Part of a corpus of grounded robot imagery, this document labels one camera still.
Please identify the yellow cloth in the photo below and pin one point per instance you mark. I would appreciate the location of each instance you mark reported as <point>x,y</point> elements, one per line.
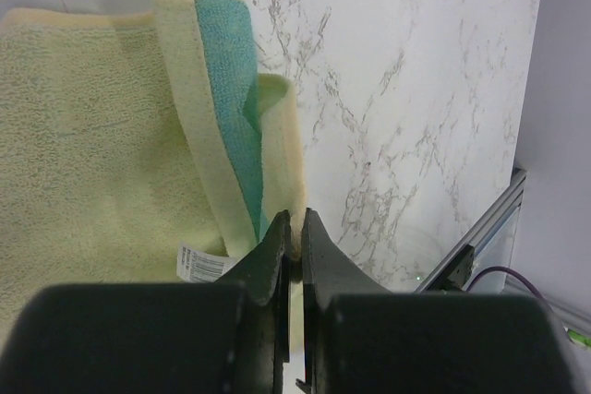
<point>111,155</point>

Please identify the teal cloth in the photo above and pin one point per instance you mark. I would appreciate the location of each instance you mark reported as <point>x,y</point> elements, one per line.
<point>230,55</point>

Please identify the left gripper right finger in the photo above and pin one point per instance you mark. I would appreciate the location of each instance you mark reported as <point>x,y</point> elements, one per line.
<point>361,338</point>

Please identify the aluminium extrusion rail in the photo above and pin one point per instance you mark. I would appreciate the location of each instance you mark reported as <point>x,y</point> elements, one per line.
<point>489,243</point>

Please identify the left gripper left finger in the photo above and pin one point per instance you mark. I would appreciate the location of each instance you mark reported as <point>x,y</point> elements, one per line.
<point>229,336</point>

